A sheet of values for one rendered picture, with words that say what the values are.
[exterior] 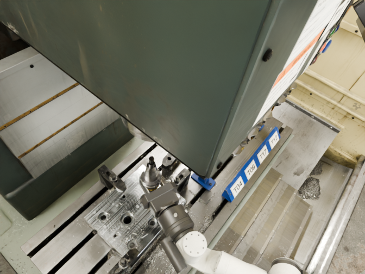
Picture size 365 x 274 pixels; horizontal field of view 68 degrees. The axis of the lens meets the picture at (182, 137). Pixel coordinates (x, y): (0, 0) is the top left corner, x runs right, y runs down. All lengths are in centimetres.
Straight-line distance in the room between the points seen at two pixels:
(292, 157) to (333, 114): 31
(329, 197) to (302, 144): 31
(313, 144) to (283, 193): 34
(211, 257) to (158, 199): 23
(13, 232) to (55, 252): 43
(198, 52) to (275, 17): 7
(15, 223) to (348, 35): 172
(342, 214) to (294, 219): 21
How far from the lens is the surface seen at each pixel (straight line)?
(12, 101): 94
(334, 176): 178
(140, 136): 56
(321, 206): 163
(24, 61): 89
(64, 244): 111
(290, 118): 167
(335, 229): 145
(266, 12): 21
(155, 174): 82
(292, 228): 144
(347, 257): 243
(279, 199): 147
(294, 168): 159
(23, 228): 150
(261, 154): 128
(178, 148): 37
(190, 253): 76
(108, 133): 141
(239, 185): 118
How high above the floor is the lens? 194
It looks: 54 degrees down
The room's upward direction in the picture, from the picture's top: 10 degrees clockwise
